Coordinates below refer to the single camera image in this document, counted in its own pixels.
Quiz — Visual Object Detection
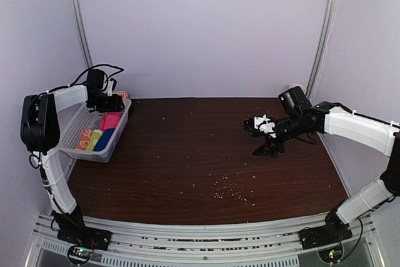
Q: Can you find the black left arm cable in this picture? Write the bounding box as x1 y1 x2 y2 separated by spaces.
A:
68 63 125 88

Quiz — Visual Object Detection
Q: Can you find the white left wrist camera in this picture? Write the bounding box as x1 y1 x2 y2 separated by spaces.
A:
106 78 117 96

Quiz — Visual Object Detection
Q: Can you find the left aluminium post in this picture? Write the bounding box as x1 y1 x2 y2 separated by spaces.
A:
71 0 93 68

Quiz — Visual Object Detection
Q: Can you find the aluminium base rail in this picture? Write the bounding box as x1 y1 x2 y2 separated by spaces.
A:
24 212 385 267

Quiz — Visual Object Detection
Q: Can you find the red white bowl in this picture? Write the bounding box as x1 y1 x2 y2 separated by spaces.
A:
114 91 129 99

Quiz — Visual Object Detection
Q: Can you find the aluminium post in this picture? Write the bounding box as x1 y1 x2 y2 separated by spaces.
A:
306 0 337 99
71 0 93 68

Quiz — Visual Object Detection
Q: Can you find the pink towel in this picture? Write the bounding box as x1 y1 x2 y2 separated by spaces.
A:
99 112 122 132

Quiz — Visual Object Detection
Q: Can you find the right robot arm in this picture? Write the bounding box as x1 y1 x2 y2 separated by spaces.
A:
244 86 399 243

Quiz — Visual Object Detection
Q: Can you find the beige printed mug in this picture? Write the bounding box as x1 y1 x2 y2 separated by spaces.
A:
289 83 306 92

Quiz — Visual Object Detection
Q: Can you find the white plastic basket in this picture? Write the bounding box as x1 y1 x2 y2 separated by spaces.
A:
59 99 131 163

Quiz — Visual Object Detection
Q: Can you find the blue rolled towel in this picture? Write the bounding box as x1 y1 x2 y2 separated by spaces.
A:
94 129 115 151

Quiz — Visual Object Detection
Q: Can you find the orange bunny towel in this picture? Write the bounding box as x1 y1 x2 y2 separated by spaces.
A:
75 129 93 151

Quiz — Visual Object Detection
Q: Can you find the right aluminium post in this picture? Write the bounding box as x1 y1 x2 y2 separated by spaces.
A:
306 0 337 99

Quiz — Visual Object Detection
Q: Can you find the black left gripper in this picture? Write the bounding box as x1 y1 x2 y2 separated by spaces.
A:
88 92 123 113

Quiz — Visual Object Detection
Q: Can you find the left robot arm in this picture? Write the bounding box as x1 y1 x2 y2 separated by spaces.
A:
20 64 125 244

